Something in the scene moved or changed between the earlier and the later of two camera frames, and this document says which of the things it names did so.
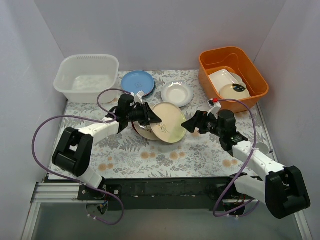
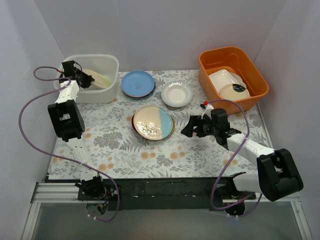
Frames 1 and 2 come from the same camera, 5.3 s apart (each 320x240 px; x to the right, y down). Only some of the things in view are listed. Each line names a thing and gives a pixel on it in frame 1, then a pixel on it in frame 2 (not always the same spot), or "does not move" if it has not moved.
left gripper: (146, 113) to (83, 79)
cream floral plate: (170, 129) to (100, 80)
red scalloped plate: (132, 123) does not move
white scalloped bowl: (179, 92) does not move
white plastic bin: (81, 78) does not move
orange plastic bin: (238, 60) does not move
